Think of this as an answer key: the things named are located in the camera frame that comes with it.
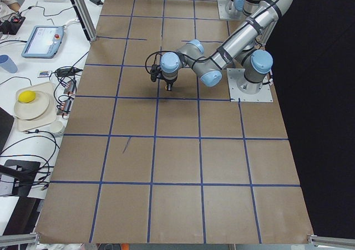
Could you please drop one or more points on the white paper cup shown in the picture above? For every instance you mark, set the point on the white paper cup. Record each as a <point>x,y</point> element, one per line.
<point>57,128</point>

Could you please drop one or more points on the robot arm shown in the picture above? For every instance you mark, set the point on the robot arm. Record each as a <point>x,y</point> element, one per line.
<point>259,18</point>

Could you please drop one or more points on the yellow lemon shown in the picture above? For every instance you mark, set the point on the yellow lemon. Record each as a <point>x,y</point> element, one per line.
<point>27,96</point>

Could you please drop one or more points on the teach pendant tablet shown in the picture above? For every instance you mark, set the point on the teach pendant tablet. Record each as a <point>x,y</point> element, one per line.
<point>44,42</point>

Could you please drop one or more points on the aluminium frame post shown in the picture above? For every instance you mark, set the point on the aluminium frame post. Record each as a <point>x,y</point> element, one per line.
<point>85,19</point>

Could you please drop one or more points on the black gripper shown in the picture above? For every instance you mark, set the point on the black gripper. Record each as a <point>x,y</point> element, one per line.
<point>168,82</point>

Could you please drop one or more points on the blue plastic cup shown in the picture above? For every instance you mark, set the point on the blue plastic cup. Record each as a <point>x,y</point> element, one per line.
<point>8,64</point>

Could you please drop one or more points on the black power adapter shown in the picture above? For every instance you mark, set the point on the black power adapter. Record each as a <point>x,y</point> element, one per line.
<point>97,2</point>

